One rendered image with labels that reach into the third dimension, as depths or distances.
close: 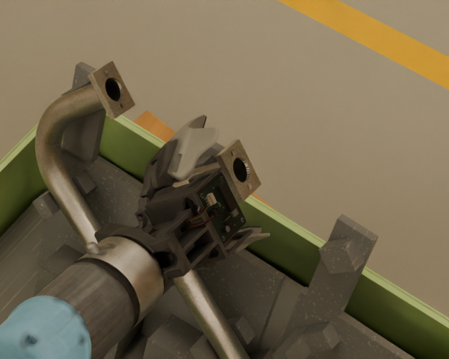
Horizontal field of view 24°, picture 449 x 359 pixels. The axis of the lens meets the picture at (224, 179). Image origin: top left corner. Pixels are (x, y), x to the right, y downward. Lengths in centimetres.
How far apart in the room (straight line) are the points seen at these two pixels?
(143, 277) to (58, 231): 47
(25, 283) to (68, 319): 57
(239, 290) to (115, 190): 19
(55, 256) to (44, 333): 52
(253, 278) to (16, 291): 35
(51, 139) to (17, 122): 137
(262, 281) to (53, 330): 42
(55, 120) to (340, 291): 37
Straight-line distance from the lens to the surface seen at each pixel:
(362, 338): 115
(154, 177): 99
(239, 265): 118
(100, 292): 85
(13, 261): 141
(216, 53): 265
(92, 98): 114
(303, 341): 116
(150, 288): 88
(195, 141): 101
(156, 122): 157
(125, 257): 88
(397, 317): 130
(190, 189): 93
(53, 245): 136
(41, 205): 125
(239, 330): 121
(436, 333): 128
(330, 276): 112
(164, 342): 125
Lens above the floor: 208
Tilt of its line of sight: 59 degrees down
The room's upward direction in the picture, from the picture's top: straight up
